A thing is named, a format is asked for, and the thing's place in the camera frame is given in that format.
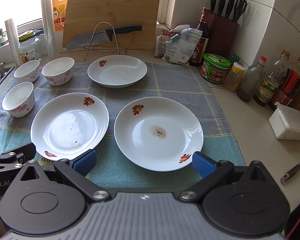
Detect grey blue checked dish mat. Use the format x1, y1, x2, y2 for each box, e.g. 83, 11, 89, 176
0, 63, 244, 192

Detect black handled kitchen knife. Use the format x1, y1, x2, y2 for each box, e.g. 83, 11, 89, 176
66, 24, 143, 50

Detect green lid sauce jar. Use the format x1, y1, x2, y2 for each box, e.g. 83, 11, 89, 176
200, 53, 231, 84

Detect orange cooking wine jug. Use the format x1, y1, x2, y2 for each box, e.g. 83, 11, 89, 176
52, 0, 67, 31

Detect white plastic container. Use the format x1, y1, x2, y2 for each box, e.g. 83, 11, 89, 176
269, 102, 300, 141

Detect white salt bag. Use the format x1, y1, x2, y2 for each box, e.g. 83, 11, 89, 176
162, 28, 203, 65

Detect glass jar green lid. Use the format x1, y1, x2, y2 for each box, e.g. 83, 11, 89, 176
18, 29, 42, 63

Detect dark red knife block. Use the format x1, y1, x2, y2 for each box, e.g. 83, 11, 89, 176
206, 14, 239, 57

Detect utensil with brown handle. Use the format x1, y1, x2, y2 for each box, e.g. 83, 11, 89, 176
280, 163, 300, 184

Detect oil bottle gold cap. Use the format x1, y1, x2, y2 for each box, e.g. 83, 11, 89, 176
254, 49, 290, 106

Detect metal wire board stand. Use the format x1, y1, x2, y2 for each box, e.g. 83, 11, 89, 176
58, 21, 143, 62

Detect dark vinegar bottle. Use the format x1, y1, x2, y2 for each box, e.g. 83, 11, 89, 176
189, 7, 211, 66

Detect floral bowl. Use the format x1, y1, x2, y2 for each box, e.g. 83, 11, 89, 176
42, 57, 75, 86
2, 81, 35, 118
14, 60, 40, 83

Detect yellow lid spice jar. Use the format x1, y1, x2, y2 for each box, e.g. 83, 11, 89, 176
223, 62, 245, 92

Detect green cap small bottle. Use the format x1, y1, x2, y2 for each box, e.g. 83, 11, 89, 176
228, 53, 240, 64

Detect white plate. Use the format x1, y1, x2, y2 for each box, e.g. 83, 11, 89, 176
31, 92, 109, 161
114, 96, 204, 172
87, 55, 147, 88

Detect red cap clear bottle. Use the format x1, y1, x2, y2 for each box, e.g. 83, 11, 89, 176
237, 56, 267, 102

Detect bamboo cutting board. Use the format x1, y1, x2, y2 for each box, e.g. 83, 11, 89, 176
62, 0, 160, 50

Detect plastic wrap roll right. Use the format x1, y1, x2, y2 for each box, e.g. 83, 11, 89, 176
41, 0, 59, 59

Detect black scissors in block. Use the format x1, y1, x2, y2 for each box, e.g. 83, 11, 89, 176
232, 0, 248, 23

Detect white plate back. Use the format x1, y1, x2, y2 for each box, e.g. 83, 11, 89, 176
87, 55, 147, 88

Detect orange white food bag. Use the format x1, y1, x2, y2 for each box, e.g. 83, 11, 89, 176
154, 24, 190, 57

